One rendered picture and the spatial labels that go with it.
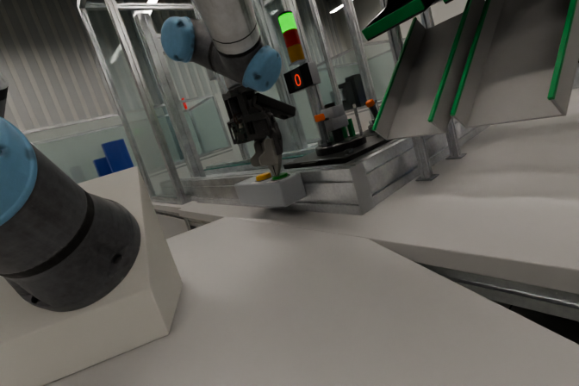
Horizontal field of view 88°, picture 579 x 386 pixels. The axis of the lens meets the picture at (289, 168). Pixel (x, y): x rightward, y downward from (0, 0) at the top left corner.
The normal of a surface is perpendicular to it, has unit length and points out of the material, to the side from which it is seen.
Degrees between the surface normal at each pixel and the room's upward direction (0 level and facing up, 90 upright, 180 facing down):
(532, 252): 0
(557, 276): 90
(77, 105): 90
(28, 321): 47
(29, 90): 90
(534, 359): 0
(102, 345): 90
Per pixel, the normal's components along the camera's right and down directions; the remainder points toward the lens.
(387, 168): 0.61, -0.06
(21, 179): 0.99, 0.02
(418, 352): -0.29, -0.95
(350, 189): -0.73, 0.32
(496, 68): -0.79, -0.44
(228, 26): 0.18, 0.87
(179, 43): -0.52, 0.29
